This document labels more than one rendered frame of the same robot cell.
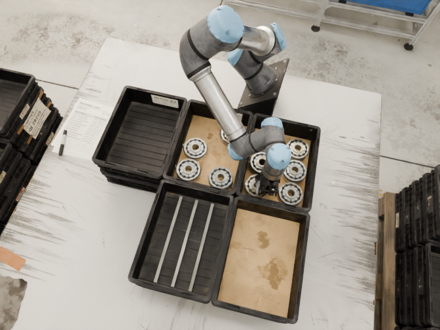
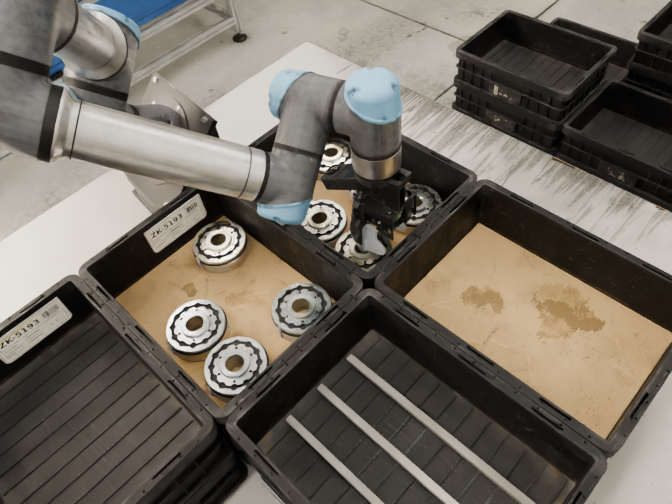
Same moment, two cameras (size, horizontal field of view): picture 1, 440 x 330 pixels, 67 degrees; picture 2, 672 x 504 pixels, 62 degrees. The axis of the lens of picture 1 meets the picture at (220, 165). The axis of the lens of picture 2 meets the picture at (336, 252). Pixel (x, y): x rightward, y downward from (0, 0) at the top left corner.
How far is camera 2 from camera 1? 0.61 m
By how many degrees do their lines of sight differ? 27
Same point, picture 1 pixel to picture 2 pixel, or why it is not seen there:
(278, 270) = (562, 301)
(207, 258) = (473, 432)
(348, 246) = (543, 196)
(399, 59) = (249, 55)
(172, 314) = not seen: outside the picture
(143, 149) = (102, 454)
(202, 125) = (153, 292)
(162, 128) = (86, 380)
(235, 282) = (558, 398)
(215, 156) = (242, 300)
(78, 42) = not seen: outside the picture
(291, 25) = not seen: hidden behind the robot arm
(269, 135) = (314, 94)
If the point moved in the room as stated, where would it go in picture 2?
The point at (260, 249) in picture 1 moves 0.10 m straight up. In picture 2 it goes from (503, 312) to (512, 278)
